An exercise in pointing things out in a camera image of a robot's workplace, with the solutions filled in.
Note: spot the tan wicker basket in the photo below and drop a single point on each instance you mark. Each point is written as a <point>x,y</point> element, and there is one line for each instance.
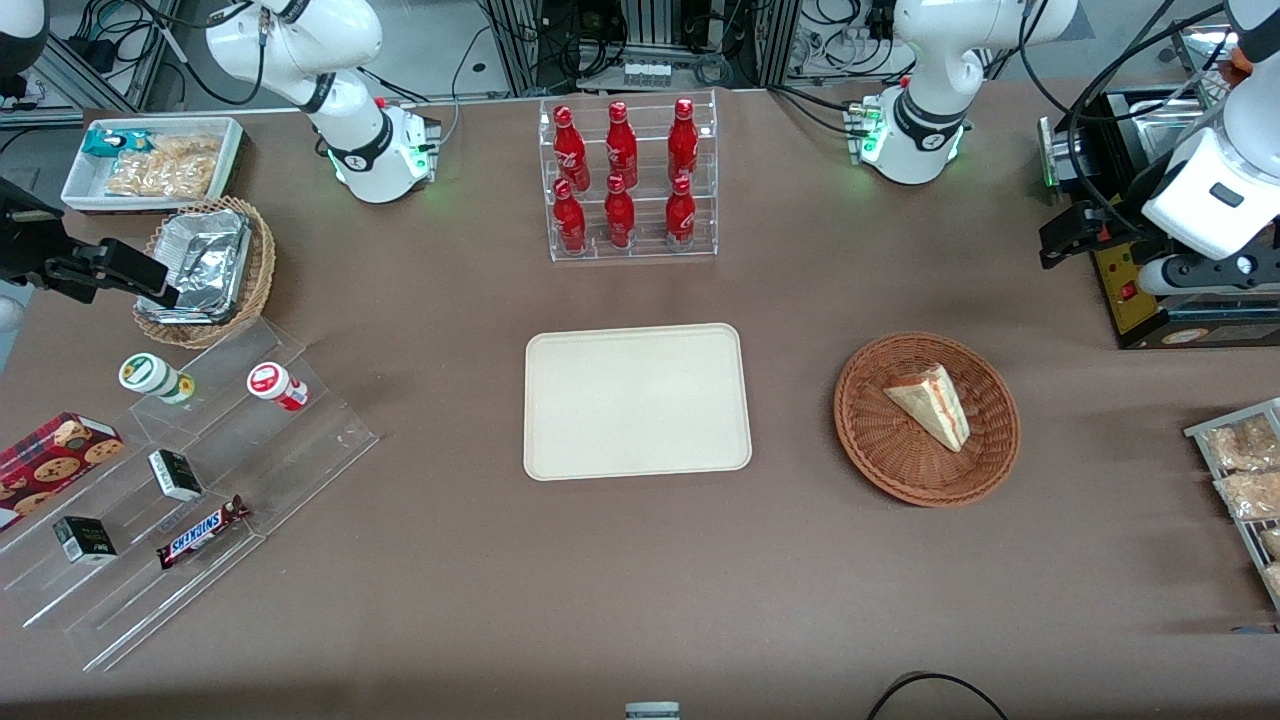
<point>262,260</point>

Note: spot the orange sausage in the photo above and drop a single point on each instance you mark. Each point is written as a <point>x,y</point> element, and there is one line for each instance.
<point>1238,60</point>

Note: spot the silver foil tray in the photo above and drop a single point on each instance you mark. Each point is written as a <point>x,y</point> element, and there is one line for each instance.
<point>205,260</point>

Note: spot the clear acrylic stepped shelf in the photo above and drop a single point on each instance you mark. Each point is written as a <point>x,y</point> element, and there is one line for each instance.
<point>290,450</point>

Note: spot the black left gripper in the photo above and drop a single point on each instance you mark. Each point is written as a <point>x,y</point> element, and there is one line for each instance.
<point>1128,203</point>

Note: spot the triangular sandwich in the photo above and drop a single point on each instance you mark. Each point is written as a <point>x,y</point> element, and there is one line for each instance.
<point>935,405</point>

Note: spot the green lid white cup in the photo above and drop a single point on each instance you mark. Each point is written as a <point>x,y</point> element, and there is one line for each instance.
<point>150,375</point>

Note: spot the clear bag of snacks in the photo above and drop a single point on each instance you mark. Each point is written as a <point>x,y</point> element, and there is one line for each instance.
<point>1240,445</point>
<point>1250,495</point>

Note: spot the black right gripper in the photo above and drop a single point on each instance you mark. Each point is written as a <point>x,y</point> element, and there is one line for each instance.
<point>22,243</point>

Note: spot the small grey device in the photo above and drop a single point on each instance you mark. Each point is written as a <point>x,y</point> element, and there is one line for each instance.
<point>652,711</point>

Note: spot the clear acrylic bottle rack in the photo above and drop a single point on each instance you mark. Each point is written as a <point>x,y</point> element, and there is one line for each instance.
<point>645,140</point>

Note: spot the clear bag of crackers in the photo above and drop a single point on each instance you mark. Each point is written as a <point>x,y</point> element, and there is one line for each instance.
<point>165,168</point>

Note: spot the aluminium frame rack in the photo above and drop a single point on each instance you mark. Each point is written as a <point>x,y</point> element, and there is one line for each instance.
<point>640,30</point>

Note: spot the white power strip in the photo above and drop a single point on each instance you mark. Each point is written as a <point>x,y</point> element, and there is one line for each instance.
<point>647,73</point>

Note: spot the brown round wicker basket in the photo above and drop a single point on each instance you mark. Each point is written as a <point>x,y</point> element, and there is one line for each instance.
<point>900,465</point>

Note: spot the beige rectangular plastic tray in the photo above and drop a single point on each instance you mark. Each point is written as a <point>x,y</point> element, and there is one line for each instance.
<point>636,402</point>

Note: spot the tray of packaged pastries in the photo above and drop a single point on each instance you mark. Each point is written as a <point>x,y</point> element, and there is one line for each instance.
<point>1200,430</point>

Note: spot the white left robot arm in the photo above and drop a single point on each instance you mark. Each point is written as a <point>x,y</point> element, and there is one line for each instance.
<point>930,70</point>

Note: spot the red plaid cookie box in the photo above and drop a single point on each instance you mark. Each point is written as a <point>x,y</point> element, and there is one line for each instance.
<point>50,460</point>

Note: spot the small black carton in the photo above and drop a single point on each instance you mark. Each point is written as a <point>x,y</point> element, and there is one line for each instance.
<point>175,475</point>
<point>85,540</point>

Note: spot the teal snack packet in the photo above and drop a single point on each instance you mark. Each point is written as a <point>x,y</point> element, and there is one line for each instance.
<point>112,142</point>

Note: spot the Snickers chocolate bar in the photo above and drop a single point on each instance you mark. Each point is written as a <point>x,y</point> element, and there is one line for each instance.
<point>202,532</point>

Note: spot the steel warmer pan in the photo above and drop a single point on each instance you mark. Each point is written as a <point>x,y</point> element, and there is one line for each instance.
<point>1175,118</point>

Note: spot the red cola bottle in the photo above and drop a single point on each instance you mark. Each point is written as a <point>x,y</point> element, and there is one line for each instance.
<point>683,140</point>
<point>619,218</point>
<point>680,218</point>
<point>621,145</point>
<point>570,150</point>
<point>569,222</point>

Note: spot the black yellow food warmer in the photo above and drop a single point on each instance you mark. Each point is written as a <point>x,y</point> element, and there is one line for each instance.
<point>1190,325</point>

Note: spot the red lid white cup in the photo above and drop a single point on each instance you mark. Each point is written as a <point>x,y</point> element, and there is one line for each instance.
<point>272,384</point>

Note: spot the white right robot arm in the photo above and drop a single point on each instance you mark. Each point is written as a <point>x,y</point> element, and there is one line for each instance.
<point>300,45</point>

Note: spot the white rectangular plastic bin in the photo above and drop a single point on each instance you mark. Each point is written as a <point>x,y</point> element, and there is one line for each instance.
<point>82,185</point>

